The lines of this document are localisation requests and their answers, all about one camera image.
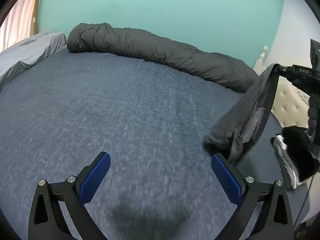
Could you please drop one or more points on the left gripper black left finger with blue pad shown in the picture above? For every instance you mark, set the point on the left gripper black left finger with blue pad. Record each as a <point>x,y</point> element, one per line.
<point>46,220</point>

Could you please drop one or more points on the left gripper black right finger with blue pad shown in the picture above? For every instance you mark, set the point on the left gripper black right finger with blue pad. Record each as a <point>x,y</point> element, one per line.
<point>274,220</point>

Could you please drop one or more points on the grey t-shirt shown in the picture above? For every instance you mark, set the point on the grey t-shirt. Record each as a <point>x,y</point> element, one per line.
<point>239,130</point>

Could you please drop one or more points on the stack of folded clothes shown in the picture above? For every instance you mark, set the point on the stack of folded clothes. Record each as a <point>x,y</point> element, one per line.
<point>296,161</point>

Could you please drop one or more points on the cream tufted headboard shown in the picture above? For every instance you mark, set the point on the cream tufted headboard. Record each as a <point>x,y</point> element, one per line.
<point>290,105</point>

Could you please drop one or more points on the blue speckled bed sheet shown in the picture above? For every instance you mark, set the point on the blue speckled bed sheet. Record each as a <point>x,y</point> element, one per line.
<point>151,119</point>

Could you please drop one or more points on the light grey pillow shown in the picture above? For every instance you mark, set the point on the light grey pillow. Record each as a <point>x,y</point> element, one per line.
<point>25,54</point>

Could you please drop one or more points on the dark grey rolled duvet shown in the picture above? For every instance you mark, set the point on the dark grey rolled duvet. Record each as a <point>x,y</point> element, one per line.
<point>141,44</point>

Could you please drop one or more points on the pink curtain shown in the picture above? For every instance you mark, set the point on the pink curtain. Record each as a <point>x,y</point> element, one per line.
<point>20,23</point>

